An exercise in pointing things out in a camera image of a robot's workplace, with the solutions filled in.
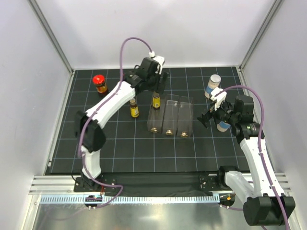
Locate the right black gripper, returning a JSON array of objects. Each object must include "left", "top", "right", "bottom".
[{"left": 197, "top": 98, "right": 239, "bottom": 129}]

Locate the blue-label spice jar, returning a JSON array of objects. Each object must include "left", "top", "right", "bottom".
[
  {"left": 204, "top": 74, "right": 221, "bottom": 98},
  {"left": 216, "top": 121, "right": 230, "bottom": 132}
]

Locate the small yellow-label bottle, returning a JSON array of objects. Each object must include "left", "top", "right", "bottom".
[
  {"left": 130, "top": 98, "right": 139, "bottom": 118},
  {"left": 152, "top": 92, "right": 161, "bottom": 109}
]

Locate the red-lid sauce jar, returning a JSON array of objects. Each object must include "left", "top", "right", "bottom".
[{"left": 92, "top": 74, "right": 108, "bottom": 96}]

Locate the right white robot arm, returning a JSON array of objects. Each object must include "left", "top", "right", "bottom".
[{"left": 198, "top": 95, "right": 295, "bottom": 229}]

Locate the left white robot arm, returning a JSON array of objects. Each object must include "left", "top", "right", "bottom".
[{"left": 74, "top": 56, "right": 169, "bottom": 192}]

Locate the clear acrylic organizer rack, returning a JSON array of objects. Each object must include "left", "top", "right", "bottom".
[{"left": 147, "top": 94, "right": 194, "bottom": 138}]

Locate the black grid mat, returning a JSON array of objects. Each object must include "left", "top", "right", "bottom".
[{"left": 46, "top": 67, "right": 248, "bottom": 175}]

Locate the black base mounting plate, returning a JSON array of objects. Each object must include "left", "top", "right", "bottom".
[{"left": 73, "top": 170, "right": 245, "bottom": 197}]

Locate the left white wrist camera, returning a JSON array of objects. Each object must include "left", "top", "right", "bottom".
[{"left": 149, "top": 51, "right": 165, "bottom": 75}]

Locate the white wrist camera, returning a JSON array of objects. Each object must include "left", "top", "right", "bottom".
[
  {"left": 210, "top": 87, "right": 227, "bottom": 112},
  {"left": 149, "top": 51, "right": 165, "bottom": 75}
]

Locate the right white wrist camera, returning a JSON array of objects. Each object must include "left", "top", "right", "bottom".
[{"left": 210, "top": 87, "right": 227, "bottom": 112}]

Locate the slotted cable duct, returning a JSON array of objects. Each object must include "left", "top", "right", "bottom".
[{"left": 40, "top": 194, "right": 220, "bottom": 204}]

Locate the left aluminium frame post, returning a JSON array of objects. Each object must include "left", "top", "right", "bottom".
[{"left": 27, "top": 0, "right": 73, "bottom": 74}]

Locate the aluminium frame post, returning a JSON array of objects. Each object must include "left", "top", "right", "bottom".
[
  {"left": 27, "top": 0, "right": 73, "bottom": 74},
  {"left": 238, "top": 0, "right": 284, "bottom": 72}
]

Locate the right aluminium frame post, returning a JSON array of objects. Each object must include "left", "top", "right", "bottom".
[{"left": 238, "top": 0, "right": 284, "bottom": 72}]

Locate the aluminium extrusion rail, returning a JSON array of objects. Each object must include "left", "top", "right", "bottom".
[{"left": 29, "top": 175, "right": 75, "bottom": 195}]

